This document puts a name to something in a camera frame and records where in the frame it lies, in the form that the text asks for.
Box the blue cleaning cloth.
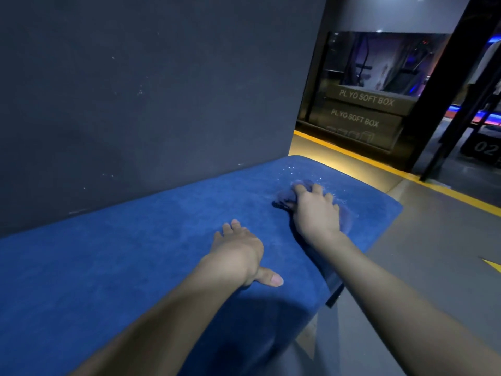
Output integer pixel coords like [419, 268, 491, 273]
[272, 178, 354, 236]

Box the person's left forearm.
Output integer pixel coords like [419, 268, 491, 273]
[68, 252, 251, 376]

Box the black numbered box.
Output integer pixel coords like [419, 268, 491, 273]
[460, 127, 501, 169]

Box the person's left hand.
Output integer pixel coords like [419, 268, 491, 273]
[207, 219, 284, 288]

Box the black soft box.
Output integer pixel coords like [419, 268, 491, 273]
[323, 83, 419, 117]
[312, 98, 404, 151]

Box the black metal rack frame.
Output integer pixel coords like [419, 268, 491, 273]
[420, 72, 501, 183]

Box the blue upholstered bench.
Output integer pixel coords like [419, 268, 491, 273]
[0, 154, 404, 376]

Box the person's right forearm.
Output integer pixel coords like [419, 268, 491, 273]
[311, 231, 501, 376]

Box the black pillar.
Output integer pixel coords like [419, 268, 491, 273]
[398, 0, 501, 173]

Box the person's right hand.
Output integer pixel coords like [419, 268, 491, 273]
[287, 184, 346, 247]

